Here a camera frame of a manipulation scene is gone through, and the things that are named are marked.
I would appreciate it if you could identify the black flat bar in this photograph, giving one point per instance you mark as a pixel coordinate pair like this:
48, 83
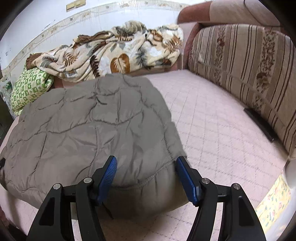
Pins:
259, 124

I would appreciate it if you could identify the leaf print fleece blanket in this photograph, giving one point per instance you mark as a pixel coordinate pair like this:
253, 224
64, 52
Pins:
104, 53

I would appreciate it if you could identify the green checkered pillow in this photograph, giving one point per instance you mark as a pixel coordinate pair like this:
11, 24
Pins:
30, 88

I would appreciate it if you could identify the grey-brown quilted puffer jacket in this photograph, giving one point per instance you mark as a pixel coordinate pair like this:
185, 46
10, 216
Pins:
92, 127

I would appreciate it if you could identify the pink mattress bed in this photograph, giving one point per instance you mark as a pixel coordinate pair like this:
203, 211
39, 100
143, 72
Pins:
219, 139

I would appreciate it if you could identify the yellow patterned floor mat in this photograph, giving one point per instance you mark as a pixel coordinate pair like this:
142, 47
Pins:
275, 199

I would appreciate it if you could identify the beige wall switch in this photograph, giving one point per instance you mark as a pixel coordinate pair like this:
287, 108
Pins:
71, 7
80, 3

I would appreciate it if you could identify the reddish sofa armrest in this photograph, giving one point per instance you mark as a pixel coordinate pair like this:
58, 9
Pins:
192, 14

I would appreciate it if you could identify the striped floral sofa backrest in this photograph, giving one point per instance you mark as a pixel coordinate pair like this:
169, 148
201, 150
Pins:
242, 69

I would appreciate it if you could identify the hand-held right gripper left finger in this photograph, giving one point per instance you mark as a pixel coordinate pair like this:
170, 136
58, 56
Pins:
107, 178

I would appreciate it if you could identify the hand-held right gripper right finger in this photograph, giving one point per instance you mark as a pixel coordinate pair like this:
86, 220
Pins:
187, 180

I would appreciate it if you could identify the floral plastic bag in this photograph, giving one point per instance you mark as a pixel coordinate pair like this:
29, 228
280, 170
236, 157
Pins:
5, 88

